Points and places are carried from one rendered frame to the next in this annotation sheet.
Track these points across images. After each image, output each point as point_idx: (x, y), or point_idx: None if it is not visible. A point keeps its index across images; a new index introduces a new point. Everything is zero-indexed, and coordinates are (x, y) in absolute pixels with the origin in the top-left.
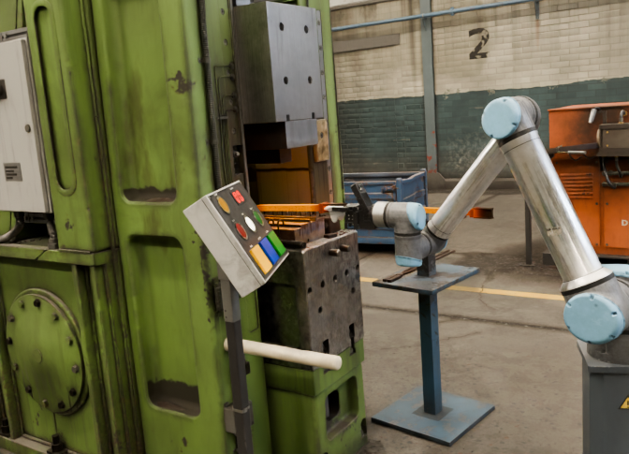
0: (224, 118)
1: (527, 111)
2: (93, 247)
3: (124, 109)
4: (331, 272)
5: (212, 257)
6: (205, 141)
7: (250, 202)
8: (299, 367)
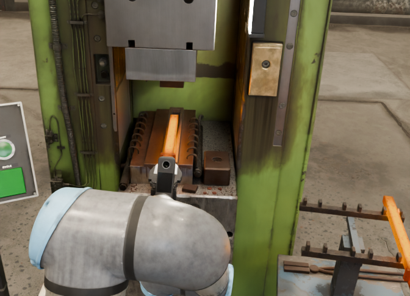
0: (76, 23)
1: (77, 252)
2: None
3: None
4: None
5: (55, 152)
6: (48, 44)
7: (10, 130)
8: None
